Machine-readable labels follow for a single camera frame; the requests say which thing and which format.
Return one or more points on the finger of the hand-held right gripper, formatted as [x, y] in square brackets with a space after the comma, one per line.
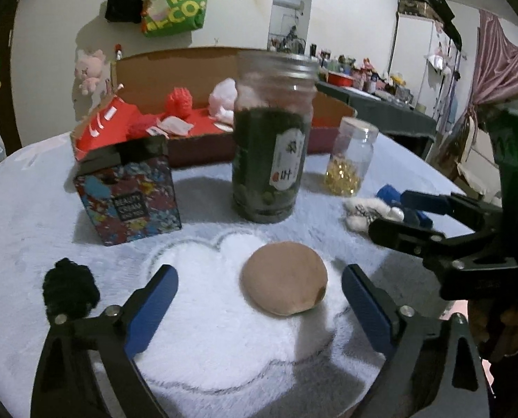
[433, 202]
[398, 235]

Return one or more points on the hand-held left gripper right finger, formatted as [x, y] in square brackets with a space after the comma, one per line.
[367, 309]

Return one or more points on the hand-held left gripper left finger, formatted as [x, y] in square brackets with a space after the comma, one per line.
[152, 309]

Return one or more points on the white fluffy bunny plush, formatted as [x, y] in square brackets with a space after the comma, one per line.
[365, 213]

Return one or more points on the blue towel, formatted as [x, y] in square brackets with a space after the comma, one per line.
[387, 193]

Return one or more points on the black yarn ball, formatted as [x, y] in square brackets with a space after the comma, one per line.
[69, 287]

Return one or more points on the round brown powder puff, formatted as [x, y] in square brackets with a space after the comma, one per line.
[285, 278]

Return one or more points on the red knitted yarn item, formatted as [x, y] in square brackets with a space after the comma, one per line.
[143, 126]

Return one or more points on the white packet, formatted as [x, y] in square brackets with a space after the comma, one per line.
[176, 126]

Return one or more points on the orange mesh bath pouf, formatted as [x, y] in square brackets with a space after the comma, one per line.
[179, 101]

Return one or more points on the white mesh bath pouf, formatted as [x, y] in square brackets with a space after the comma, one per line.
[223, 100]

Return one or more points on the cardboard box with red lining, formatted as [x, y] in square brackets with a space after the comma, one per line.
[176, 67]

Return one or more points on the person's right hand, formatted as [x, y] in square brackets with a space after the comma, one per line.
[515, 322]

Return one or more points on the light blue fleece blanket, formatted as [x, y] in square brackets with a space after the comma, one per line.
[224, 357]

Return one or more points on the small clear plastic jar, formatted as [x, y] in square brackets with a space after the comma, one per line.
[352, 156]

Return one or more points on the dark green covered table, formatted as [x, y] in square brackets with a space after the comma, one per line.
[389, 117]

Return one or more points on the floral printed box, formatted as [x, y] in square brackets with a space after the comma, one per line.
[128, 196]

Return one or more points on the white cabinet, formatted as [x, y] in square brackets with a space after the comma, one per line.
[415, 61]

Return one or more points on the pink curtain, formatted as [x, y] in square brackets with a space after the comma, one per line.
[498, 65]

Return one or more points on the red bowl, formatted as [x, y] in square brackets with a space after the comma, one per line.
[340, 79]

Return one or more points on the large glass tea jar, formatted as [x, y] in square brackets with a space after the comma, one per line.
[272, 139]

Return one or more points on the black clothing on cabinet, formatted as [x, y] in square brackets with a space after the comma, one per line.
[446, 13]

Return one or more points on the brown case on cabinet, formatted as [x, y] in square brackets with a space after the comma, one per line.
[413, 6]

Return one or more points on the pink plush toy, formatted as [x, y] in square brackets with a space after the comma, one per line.
[89, 72]

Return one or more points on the red tipped white stick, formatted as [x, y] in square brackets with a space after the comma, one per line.
[118, 52]

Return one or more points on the green tote bag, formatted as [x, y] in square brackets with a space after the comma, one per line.
[178, 4]

